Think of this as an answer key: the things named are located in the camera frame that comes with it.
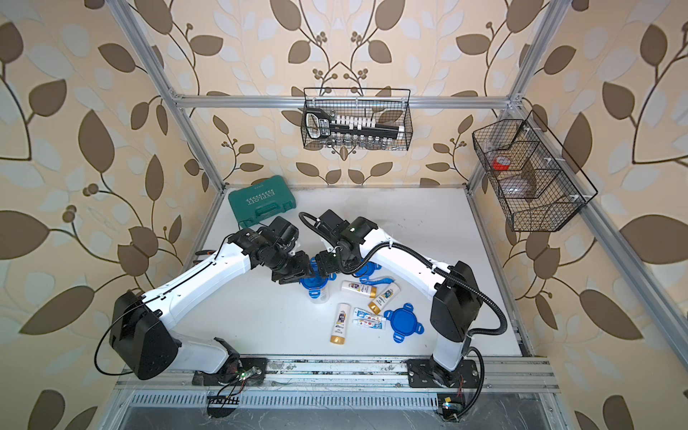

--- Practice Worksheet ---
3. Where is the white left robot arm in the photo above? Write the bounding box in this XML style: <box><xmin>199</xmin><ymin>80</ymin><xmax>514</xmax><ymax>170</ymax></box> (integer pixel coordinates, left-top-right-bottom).
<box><xmin>102</xmin><ymin>220</ymin><xmax>312</xmax><ymax>383</ymax></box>

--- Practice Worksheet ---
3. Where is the black wire basket right wall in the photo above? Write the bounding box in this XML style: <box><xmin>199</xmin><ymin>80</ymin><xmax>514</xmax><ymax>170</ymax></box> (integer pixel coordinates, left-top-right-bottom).
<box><xmin>472</xmin><ymin>110</ymin><xmax>598</xmax><ymax>233</ymax></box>

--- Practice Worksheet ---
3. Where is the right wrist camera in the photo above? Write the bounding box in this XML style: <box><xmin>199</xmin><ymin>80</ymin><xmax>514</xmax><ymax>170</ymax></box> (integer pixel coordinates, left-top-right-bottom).
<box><xmin>316</xmin><ymin>210</ymin><xmax>349</xmax><ymax>237</ymax></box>

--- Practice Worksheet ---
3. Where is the clear plastic container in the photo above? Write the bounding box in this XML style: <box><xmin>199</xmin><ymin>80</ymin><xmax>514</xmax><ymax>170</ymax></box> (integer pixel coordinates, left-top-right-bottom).
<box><xmin>308</xmin><ymin>290</ymin><xmax>329</xmax><ymax>305</ymax></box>

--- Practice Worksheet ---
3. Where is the black wire basket back wall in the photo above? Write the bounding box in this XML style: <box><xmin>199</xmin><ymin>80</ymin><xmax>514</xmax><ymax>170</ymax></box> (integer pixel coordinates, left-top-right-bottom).
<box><xmin>300</xmin><ymin>86</ymin><xmax>413</xmax><ymax>152</ymax></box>

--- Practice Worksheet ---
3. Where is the toothpaste tube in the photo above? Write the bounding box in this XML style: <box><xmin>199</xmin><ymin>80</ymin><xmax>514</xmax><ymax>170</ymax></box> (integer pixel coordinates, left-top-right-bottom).
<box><xmin>352</xmin><ymin>307</ymin><xmax>384</xmax><ymax>322</ymax></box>
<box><xmin>353</xmin><ymin>319</ymin><xmax>384</xmax><ymax>330</ymax></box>

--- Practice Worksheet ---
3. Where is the black socket wrench set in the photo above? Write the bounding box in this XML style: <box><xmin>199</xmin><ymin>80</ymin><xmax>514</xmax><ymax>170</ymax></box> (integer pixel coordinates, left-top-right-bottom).
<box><xmin>302</xmin><ymin>109</ymin><xmax>406</xmax><ymax>142</ymax></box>

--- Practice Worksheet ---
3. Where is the blue lid front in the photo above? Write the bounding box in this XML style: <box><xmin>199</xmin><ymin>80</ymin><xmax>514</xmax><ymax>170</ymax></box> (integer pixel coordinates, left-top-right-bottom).
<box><xmin>383</xmin><ymin>303</ymin><xmax>425</xmax><ymax>344</ymax></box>

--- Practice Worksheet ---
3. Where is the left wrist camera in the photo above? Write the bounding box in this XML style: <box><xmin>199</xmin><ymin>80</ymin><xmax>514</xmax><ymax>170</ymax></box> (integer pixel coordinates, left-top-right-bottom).
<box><xmin>266</xmin><ymin>216</ymin><xmax>299</xmax><ymax>247</ymax></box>

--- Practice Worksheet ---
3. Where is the blue toothbrush upper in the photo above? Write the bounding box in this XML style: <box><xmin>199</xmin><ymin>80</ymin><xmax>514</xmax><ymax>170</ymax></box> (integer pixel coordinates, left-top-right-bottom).
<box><xmin>358</xmin><ymin>277</ymin><xmax>395</xmax><ymax>286</ymax></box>

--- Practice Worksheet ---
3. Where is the white bottle angled gold cap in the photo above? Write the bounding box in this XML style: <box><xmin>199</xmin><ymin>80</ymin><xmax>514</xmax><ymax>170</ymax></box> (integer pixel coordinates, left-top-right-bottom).
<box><xmin>368</xmin><ymin>283</ymin><xmax>401</xmax><ymax>315</ymax></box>

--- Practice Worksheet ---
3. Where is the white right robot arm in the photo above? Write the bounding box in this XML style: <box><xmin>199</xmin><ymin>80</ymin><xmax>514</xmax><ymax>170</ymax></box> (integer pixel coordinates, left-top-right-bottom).
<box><xmin>311</xmin><ymin>221</ymin><xmax>509</xmax><ymax>388</ymax></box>

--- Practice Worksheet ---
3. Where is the front white bottle gold cap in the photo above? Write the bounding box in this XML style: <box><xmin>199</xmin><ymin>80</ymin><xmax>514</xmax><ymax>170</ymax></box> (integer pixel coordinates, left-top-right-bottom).
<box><xmin>330</xmin><ymin>303</ymin><xmax>351</xmax><ymax>345</ymax></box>

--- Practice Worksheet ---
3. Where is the green plastic tool case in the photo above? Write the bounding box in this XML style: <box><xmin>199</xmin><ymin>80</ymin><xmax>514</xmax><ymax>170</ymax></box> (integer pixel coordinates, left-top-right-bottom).
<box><xmin>228</xmin><ymin>176</ymin><xmax>297</xmax><ymax>229</ymax></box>

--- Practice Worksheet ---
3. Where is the white bottle purple label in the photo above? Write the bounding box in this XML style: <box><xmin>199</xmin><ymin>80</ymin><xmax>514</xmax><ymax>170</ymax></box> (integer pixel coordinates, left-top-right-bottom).
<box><xmin>341</xmin><ymin>281</ymin><xmax>377</xmax><ymax>298</ymax></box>

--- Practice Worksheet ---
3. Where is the aluminium frame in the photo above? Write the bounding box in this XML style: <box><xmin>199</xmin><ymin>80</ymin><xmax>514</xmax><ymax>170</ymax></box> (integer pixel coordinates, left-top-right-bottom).
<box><xmin>107</xmin><ymin>1</ymin><xmax>687</xmax><ymax>364</ymax></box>

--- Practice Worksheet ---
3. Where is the black wire basket wall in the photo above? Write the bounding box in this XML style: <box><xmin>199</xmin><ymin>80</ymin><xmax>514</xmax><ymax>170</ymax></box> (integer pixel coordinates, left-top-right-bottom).
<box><xmin>472</xmin><ymin>110</ymin><xmax>598</xmax><ymax>233</ymax></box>
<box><xmin>300</xmin><ymin>86</ymin><xmax>413</xmax><ymax>152</ymax></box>

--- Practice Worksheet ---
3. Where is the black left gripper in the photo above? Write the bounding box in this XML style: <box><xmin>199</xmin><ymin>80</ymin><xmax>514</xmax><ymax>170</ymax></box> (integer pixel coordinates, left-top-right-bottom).
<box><xmin>268</xmin><ymin>246</ymin><xmax>319</xmax><ymax>283</ymax></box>

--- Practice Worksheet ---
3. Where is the blue lid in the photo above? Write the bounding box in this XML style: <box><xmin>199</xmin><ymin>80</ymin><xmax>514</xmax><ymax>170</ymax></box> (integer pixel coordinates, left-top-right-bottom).
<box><xmin>353</xmin><ymin>262</ymin><xmax>382</xmax><ymax>278</ymax></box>
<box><xmin>383</xmin><ymin>303</ymin><xmax>425</xmax><ymax>344</ymax></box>
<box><xmin>298</xmin><ymin>258</ymin><xmax>337</xmax><ymax>293</ymax></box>

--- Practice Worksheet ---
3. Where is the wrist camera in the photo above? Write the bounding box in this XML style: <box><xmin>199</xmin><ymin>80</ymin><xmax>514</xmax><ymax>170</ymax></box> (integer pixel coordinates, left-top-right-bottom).
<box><xmin>266</xmin><ymin>216</ymin><xmax>299</xmax><ymax>247</ymax></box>
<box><xmin>316</xmin><ymin>210</ymin><xmax>349</xmax><ymax>237</ymax></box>

